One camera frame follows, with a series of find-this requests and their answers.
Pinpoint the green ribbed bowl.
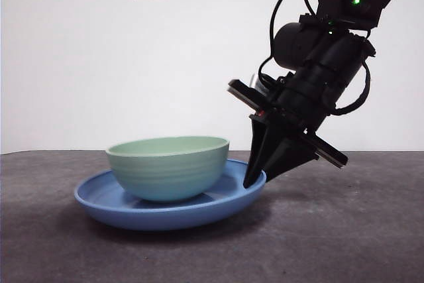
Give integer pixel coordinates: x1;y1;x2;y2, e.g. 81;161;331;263
105;135;231;203

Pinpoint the blue round plate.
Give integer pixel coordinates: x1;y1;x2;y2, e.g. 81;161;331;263
74;159;268;232

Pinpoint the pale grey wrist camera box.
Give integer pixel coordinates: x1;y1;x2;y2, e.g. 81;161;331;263
248;72;268;95

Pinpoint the looped black cable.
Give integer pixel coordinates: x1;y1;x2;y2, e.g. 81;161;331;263
333;54;372;117

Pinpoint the long black cable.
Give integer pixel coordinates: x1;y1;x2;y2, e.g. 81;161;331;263
257;0;311;85

